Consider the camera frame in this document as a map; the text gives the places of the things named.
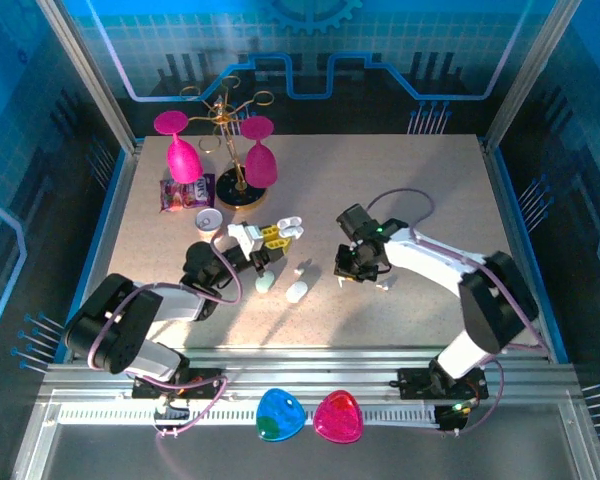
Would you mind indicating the mint green earbud case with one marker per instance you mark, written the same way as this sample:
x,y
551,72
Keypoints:
x,y
264,285

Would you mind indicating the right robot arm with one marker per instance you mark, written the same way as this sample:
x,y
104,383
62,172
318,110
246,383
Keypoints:
x,y
430,255

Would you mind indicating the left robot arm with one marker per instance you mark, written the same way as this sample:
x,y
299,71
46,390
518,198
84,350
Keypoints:
x,y
115,325

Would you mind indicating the small pull-tab tin can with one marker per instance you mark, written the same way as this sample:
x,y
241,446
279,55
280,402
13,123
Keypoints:
x,y
209,219

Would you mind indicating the gold wine glass rack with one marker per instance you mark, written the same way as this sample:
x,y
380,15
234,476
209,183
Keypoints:
x,y
235,195

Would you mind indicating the pink wine glass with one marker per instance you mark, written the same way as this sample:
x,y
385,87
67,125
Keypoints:
x,y
260,167
184,162

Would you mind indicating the purple candy bag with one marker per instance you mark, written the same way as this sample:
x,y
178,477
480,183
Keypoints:
x,y
190,195

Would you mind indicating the pink translucent plastic dish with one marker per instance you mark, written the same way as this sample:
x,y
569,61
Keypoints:
x,y
337,417

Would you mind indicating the blue translucent plastic dish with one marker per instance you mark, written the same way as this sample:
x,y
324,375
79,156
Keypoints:
x,y
280,415

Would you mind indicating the black controller board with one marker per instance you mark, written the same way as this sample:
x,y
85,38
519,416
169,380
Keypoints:
x,y
452,422

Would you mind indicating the aluminium cross rail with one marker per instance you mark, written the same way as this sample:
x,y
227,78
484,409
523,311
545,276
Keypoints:
x,y
305,370

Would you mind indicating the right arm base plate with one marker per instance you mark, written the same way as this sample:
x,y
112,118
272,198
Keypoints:
x,y
415,382

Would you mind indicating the aluminium side rail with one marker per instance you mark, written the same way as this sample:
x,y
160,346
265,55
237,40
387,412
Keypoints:
x,y
130,155
489,152

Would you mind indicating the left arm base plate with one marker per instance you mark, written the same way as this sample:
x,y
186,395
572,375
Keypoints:
x,y
145,387

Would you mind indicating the aluminium frame post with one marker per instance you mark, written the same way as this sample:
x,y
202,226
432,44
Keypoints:
x,y
82,65
535,65

